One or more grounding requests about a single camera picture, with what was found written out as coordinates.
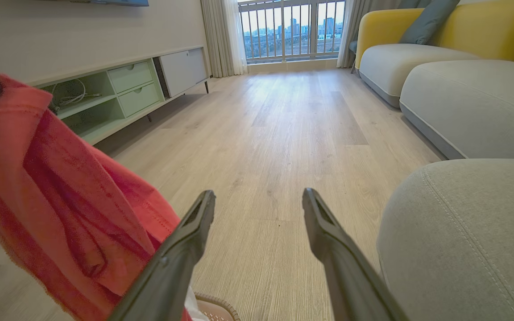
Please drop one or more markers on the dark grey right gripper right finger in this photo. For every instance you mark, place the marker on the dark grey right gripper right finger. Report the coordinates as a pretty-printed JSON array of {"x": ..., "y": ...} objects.
[{"x": 346, "y": 267}]

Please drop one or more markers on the white sheer curtain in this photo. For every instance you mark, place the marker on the white sheer curtain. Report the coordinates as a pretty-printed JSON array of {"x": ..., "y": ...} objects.
[{"x": 237, "y": 38}]

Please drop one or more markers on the pale green TV cabinet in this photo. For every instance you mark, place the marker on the pale green TV cabinet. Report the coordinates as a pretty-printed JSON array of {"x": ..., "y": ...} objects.
[{"x": 105, "y": 120}]

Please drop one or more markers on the yellow sofa backrest with armrest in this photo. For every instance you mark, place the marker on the yellow sofa backrest with armrest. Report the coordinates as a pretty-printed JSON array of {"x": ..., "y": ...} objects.
[{"x": 484, "y": 26}]

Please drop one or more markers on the pale green drawer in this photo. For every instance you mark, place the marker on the pale green drawer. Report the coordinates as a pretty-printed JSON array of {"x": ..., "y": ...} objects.
[
  {"x": 130, "y": 76},
  {"x": 139, "y": 98}
]

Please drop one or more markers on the red clothing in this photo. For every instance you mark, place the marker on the red clothing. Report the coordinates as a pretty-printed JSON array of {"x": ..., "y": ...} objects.
[{"x": 60, "y": 200}]

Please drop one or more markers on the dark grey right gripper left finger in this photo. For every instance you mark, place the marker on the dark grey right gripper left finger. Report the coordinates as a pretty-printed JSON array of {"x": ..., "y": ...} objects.
[{"x": 172, "y": 263}]

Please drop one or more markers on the window railing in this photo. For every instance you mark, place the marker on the window railing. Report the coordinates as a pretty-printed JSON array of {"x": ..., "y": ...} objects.
[{"x": 290, "y": 29}]

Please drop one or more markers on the grey sofa seat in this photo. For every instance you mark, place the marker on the grey sofa seat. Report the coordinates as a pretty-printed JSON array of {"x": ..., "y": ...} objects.
[
  {"x": 462, "y": 245},
  {"x": 395, "y": 67},
  {"x": 475, "y": 107}
]

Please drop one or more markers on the white clothing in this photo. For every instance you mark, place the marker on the white clothing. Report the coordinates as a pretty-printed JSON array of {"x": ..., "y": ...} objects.
[{"x": 194, "y": 310}]

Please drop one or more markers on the blue-grey cushion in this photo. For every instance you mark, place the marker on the blue-grey cushion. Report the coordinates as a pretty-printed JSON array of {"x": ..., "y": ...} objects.
[
  {"x": 413, "y": 3},
  {"x": 429, "y": 22}
]

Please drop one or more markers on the white cabinet door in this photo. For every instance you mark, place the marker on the white cabinet door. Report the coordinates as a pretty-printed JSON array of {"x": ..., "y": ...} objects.
[{"x": 183, "y": 70}]

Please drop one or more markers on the cream perforated laundry basket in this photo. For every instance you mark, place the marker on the cream perforated laundry basket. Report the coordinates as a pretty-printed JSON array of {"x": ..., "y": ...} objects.
[{"x": 217, "y": 308}]

